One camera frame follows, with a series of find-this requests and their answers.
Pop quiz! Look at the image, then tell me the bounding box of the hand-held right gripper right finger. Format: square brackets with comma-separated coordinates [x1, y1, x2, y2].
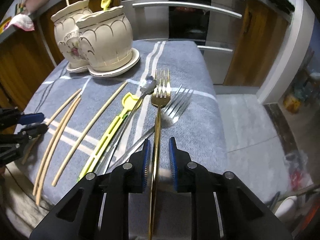
[169, 137, 293, 240]

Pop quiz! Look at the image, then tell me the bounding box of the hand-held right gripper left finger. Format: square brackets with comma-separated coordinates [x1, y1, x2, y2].
[29, 139, 151, 240]

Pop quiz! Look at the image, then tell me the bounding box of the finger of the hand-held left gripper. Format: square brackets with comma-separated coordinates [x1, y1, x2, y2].
[0, 108, 45, 130]
[0, 124, 49, 165]

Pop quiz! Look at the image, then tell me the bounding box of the gold fork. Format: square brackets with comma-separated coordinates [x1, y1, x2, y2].
[149, 69, 172, 240]

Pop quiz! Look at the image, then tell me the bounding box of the silver fork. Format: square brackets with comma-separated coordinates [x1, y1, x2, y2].
[110, 85, 193, 170]

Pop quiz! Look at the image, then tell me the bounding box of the silver spoon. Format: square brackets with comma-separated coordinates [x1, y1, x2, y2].
[99, 76, 157, 175]

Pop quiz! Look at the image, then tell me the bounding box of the cream ceramic jar floral print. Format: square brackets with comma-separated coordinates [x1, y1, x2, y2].
[51, 0, 94, 63]

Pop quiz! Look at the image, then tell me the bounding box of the cream ceramic jar gold trim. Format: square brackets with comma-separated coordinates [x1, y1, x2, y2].
[76, 5, 133, 72]

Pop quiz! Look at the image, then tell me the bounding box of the grey striped towel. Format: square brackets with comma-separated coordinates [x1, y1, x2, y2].
[5, 40, 228, 240]

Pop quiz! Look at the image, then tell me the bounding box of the wooden kitchen cabinet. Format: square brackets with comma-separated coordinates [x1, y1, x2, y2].
[0, 0, 120, 110]
[222, 0, 290, 88]

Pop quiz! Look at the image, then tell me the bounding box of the pink cloth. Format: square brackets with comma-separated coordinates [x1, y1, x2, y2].
[10, 14, 35, 32]

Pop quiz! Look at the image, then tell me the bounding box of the cream ceramic double saucer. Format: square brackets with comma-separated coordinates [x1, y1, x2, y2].
[66, 48, 140, 77]

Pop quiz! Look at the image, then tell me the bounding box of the grey kitchen counter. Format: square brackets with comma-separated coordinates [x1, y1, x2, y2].
[0, 0, 120, 45]

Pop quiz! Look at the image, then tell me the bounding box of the white round container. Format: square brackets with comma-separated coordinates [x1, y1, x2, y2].
[274, 195, 299, 220]

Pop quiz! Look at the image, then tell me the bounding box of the clear plastic bag red print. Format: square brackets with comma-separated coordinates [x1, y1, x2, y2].
[285, 152, 310, 188]

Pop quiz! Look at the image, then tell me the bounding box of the stainless steel oven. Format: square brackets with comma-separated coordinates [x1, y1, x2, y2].
[119, 0, 247, 85]

